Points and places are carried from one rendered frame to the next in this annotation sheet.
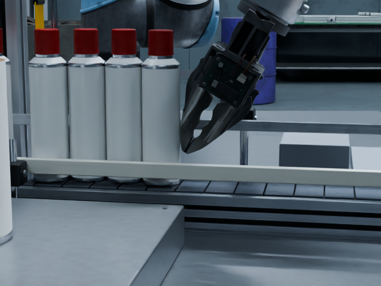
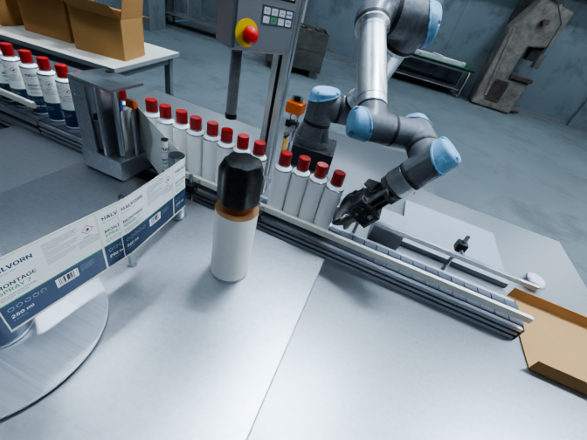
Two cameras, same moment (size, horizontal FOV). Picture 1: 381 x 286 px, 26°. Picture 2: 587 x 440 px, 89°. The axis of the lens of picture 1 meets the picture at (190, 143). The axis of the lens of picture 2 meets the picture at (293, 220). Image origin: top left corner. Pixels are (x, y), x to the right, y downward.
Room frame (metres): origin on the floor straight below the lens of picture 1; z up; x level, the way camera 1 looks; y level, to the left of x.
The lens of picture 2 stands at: (0.37, 0.10, 1.44)
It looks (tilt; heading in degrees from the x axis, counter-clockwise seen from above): 38 degrees down; 2
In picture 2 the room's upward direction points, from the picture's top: 16 degrees clockwise
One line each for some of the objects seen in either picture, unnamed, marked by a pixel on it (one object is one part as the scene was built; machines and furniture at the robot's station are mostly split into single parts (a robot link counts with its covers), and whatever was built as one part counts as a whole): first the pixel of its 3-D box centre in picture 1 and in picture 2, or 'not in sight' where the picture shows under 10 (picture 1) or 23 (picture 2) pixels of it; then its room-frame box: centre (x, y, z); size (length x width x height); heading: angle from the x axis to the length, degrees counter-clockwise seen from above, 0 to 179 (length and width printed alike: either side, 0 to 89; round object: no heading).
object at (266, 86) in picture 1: (248, 59); not in sight; (8.26, -0.58, 0.42); 0.59 x 0.56 x 0.85; 0
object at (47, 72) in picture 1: (49, 105); (279, 183); (1.11, 0.19, 0.98); 0.05 x 0.05 x 0.20
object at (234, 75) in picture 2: not in sight; (233, 82); (1.25, 0.41, 1.18); 0.04 x 0.04 x 0.21
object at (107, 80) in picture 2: not in sight; (107, 79); (1.10, 0.69, 1.14); 0.14 x 0.11 x 0.01; 80
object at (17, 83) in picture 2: not in sight; (16, 76); (1.28, 1.19, 0.98); 0.05 x 0.05 x 0.20
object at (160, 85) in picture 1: (161, 107); (328, 202); (1.09, 0.04, 0.98); 0.05 x 0.05 x 0.20
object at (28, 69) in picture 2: not in sight; (33, 83); (1.27, 1.11, 0.98); 0.05 x 0.05 x 0.20
